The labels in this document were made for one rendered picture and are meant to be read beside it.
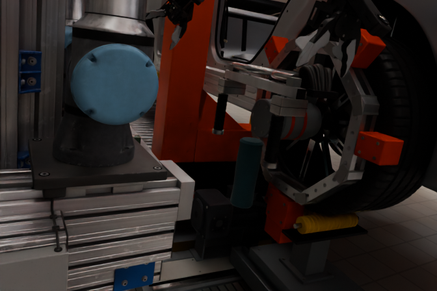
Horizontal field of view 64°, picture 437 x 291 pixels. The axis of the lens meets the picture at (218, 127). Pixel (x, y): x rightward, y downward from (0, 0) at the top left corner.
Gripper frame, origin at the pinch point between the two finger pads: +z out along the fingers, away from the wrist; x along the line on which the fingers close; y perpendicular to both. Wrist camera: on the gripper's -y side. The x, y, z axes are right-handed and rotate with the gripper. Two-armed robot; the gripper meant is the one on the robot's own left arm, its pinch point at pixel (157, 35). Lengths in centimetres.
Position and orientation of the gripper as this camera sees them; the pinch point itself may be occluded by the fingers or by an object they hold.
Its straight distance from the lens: 138.3
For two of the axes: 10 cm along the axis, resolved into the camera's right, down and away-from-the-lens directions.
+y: -2.5, 1.2, -9.6
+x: 6.3, 7.7, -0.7
